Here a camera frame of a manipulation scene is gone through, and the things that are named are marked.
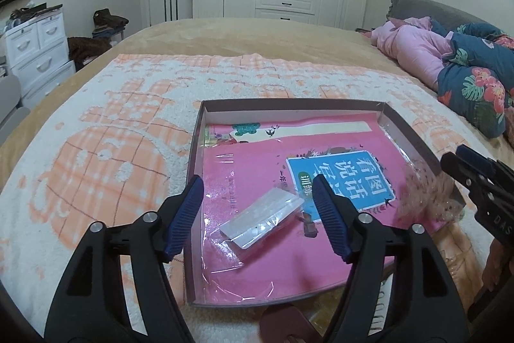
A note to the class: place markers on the orange white plush blanket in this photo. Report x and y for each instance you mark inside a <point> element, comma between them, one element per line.
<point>119,146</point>

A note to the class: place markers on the pink Chinese workbook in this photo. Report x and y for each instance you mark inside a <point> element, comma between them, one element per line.
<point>241,162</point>

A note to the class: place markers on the pink padded garment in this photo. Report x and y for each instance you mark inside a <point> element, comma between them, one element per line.
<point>415,46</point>

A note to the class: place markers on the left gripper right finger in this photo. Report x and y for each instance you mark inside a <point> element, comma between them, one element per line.
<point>424,304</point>

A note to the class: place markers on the white drawer cabinet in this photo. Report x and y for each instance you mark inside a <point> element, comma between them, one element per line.
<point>37,54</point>

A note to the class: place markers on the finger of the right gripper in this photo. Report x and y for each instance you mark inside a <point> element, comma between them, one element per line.
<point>481,164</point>
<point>458,169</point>

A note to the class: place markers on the grey headboard cushion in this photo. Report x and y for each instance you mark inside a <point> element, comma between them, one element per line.
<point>446,15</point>

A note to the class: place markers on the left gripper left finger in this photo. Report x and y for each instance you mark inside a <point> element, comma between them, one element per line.
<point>89,304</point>

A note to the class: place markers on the tan bedspread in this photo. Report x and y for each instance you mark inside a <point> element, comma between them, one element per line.
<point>227,37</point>

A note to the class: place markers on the clear bag white card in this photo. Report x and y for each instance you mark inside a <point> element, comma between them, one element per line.
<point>266,214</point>

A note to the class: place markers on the pile of dark clothes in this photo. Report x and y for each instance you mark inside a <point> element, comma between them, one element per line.
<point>106,27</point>

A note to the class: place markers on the brown cardboard tray box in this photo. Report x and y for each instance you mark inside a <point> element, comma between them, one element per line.
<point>287,110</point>

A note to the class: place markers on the sheer sequin bow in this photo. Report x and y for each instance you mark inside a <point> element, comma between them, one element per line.
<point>427,196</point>

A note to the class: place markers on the blue floral quilt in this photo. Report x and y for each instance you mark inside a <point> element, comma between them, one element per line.
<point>477,77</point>

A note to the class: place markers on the right hand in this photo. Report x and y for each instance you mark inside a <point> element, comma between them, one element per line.
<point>498,258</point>

